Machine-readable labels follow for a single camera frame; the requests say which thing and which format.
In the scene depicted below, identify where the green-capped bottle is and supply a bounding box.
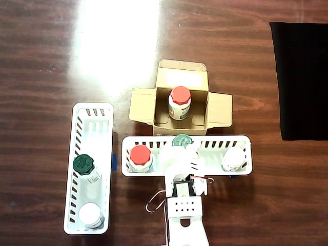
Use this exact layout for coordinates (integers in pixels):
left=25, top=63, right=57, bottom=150
left=72, top=153, right=102, bottom=184
left=171, top=134, right=193, bottom=149

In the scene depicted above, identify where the white basket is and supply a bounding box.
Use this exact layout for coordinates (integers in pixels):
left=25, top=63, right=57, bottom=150
left=63, top=101, right=115, bottom=235
left=120, top=135, right=254, bottom=178

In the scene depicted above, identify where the red-capped bottle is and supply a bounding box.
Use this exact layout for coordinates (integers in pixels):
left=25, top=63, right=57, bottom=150
left=168, top=86, right=192, bottom=120
left=129, top=145, right=154, bottom=173

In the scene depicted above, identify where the white-capped bottle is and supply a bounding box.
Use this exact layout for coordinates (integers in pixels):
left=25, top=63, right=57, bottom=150
left=78, top=202, right=105, bottom=229
left=221, top=146, right=247, bottom=172

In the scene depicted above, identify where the open cardboard box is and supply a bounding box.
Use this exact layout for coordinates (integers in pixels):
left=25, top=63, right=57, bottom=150
left=128, top=59, right=233, bottom=136

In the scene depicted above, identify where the black mat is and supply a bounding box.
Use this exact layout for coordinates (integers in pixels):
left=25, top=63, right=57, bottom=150
left=269, top=22, right=328, bottom=141

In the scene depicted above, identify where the red white servo wire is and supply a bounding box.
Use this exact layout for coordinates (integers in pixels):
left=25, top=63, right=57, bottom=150
left=145, top=191, right=170, bottom=214

